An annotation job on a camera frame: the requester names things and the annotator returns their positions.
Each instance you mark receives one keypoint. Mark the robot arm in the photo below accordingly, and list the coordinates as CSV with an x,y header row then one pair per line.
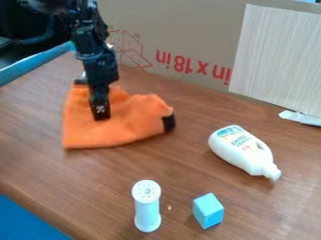
x,y
85,22

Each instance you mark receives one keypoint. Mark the orange cloth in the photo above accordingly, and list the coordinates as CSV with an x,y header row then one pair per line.
x,y
113,122

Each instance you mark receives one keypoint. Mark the white toy shaker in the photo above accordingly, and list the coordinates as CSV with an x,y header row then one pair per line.
x,y
146,205

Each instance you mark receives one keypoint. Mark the white crumpled paper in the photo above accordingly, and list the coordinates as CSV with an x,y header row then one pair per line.
x,y
299,117

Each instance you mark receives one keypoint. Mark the wooden board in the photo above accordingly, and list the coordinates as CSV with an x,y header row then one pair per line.
x,y
278,56

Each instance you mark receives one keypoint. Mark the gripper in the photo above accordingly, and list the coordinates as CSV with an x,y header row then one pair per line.
x,y
99,67

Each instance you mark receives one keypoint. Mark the white toy bottle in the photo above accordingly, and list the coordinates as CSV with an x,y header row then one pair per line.
x,y
244,150

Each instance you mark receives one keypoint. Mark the cardboard box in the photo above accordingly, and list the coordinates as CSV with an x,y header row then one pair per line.
x,y
184,40

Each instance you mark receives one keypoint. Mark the light blue block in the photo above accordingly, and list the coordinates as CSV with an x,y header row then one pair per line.
x,y
207,211

